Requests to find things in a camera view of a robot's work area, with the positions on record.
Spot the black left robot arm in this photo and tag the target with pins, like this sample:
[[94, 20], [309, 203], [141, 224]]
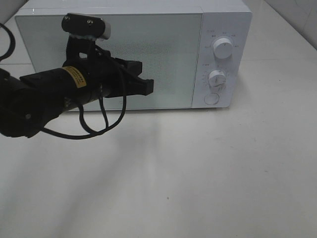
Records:
[[28, 103]]

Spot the white round door button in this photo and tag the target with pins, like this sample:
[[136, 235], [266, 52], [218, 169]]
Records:
[[211, 99]]

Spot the white microwave oven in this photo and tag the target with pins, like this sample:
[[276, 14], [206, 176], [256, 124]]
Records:
[[231, 18]]

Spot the white microwave door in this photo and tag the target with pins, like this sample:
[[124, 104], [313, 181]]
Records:
[[166, 44]]

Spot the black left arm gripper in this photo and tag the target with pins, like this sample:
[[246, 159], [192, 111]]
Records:
[[95, 74]]

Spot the white microwave knob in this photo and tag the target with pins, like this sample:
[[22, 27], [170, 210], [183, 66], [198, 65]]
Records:
[[217, 78], [222, 47]]

